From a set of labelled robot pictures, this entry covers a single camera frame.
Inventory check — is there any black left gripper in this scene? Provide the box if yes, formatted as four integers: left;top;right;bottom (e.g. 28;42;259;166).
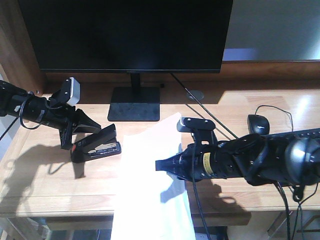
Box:
26;93;102;150

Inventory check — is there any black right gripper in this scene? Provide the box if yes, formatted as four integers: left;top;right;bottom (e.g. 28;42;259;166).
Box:
155;130;243;182

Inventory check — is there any black stapler with orange tab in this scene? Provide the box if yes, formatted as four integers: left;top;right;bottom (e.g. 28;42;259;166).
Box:
70;123;122;164

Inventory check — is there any white paper sheet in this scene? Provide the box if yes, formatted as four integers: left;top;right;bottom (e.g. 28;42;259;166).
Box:
111;113;196;240

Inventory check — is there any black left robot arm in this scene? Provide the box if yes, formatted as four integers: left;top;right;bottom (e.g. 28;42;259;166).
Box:
0;77;101;150

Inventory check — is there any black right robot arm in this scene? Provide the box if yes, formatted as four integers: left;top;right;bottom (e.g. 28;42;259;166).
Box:
155;132;320;186

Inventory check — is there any wooden desk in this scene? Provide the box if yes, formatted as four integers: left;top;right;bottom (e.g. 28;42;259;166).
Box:
0;0;320;230

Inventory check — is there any black computer mouse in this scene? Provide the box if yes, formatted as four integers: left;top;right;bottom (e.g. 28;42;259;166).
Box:
247;114;270;136

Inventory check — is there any black keyboard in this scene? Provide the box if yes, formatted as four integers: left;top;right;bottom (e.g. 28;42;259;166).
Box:
263;128;320;143

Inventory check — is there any black computer monitor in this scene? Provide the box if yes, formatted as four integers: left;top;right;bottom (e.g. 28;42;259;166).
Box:
18;0;233;122

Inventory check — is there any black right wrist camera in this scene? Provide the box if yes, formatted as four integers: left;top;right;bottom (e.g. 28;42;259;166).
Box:
176;117;216;133

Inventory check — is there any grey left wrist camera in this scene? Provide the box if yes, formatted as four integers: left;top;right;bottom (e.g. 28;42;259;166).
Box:
50;77;81;108

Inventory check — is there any silver desk cable grommet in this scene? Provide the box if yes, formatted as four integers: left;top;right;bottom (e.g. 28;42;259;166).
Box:
186;90;205;101

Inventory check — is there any black monitor cable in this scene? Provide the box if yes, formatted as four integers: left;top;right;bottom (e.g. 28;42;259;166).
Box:
170;72;240;140

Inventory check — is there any black mouse cable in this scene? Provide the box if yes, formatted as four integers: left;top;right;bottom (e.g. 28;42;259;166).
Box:
254;104;294;132

